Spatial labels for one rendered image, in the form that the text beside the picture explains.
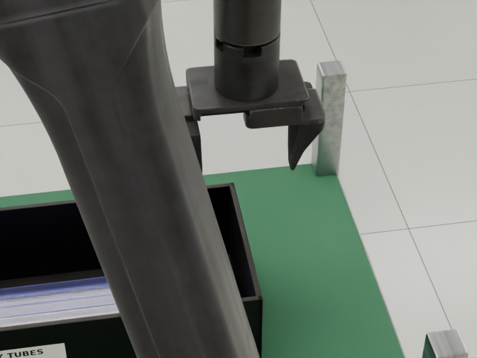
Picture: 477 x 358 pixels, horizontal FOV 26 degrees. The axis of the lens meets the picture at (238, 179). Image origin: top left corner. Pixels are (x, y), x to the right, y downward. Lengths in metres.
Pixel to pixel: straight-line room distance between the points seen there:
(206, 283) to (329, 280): 0.71
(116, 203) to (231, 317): 0.09
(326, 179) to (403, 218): 1.39
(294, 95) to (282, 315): 0.30
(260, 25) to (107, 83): 0.47
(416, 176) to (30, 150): 1.05
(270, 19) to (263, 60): 0.04
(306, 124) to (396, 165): 1.91
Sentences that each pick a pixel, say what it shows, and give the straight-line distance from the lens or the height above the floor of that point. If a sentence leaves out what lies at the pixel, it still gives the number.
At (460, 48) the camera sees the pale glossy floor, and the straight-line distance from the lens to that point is 3.32.
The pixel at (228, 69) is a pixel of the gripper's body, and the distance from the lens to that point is 0.88.
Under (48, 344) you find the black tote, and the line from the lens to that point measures 0.99.
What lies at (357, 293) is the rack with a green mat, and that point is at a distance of 1.14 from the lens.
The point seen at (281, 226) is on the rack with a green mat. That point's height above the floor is 0.95.
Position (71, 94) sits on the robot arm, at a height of 1.54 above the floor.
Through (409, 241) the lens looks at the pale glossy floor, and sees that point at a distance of 2.60.
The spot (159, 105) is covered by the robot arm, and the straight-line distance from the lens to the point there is 0.41.
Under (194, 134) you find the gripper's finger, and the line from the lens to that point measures 0.90.
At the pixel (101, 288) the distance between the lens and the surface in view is 1.09.
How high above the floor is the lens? 1.77
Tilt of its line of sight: 40 degrees down
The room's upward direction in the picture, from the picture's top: straight up
